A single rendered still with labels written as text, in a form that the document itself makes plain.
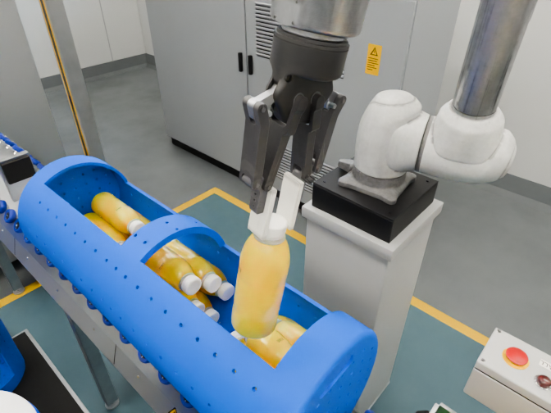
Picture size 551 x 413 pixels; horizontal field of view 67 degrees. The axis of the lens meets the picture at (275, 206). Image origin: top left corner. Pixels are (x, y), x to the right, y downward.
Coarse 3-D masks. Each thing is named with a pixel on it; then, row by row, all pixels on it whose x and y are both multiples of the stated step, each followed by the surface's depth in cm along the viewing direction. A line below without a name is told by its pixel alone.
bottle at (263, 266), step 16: (256, 240) 52; (240, 256) 54; (256, 256) 52; (272, 256) 52; (288, 256) 54; (240, 272) 54; (256, 272) 52; (272, 272) 52; (240, 288) 55; (256, 288) 54; (272, 288) 54; (240, 304) 56; (256, 304) 55; (272, 304) 56; (240, 320) 57; (256, 320) 57; (272, 320) 58; (256, 336) 58
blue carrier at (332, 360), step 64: (64, 192) 111; (128, 192) 121; (64, 256) 91; (128, 256) 80; (128, 320) 77; (192, 320) 69; (320, 320) 65; (192, 384) 67; (256, 384) 60; (320, 384) 58
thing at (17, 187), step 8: (24, 152) 142; (0, 160) 137; (8, 160) 138; (16, 160) 139; (24, 160) 140; (0, 168) 137; (8, 168) 138; (16, 168) 140; (24, 168) 141; (32, 168) 143; (8, 176) 139; (16, 176) 141; (24, 176) 142; (32, 176) 146; (8, 184) 141; (16, 184) 143; (24, 184) 145; (8, 192) 144; (16, 192) 144; (16, 200) 145
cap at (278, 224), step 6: (276, 216) 53; (282, 216) 53; (270, 222) 52; (276, 222) 52; (282, 222) 52; (270, 228) 51; (276, 228) 51; (282, 228) 51; (270, 234) 51; (276, 234) 51; (282, 234) 52
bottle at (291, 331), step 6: (276, 324) 78; (282, 324) 77; (288, 324) 77; (294, 324) 77; (276, 330) 77; (282, 330) 76; (288, 330) 76; (294, 330) 76; (300, 330) 76; (288, 336) 75; (294, 336) 75; (300, 336) 75; (294, 342) 74
